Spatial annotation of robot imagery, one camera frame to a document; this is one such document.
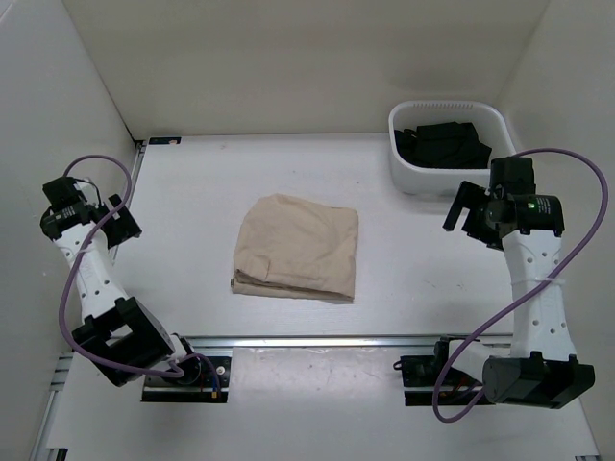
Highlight beige trousers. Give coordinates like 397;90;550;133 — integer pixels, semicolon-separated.
231;194;359;303

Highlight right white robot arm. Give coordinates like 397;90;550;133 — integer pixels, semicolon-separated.
431;155;595;409

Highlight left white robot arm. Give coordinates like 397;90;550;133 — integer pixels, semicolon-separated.
40;176;202;384

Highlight black folded garment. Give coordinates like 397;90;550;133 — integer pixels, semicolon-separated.
394;122;492;169

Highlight white plastic basket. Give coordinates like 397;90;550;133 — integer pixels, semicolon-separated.
388;101;515;196

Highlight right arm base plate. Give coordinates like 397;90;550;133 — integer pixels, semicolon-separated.
392;336;482;407

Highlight front aluminium rail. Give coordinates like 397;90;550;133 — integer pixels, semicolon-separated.
186;334;510;351

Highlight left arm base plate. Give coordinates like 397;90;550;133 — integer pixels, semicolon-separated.
140;349;233;404

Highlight left aluminium frame rail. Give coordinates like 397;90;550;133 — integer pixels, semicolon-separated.
28;138;148;461

